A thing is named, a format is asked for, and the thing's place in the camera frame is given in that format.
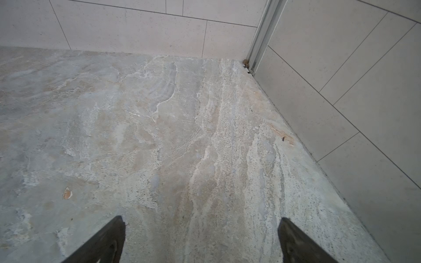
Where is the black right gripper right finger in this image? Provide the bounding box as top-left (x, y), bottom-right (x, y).
top-left (277, 217), bottom-right (338, 263)

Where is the metal corner post right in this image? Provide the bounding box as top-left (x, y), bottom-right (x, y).
top-left (244, 0), bottom-right (288, 76)

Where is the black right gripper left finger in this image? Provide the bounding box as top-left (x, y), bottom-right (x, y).
top-left (63, 215), bottom-right (126, 263)

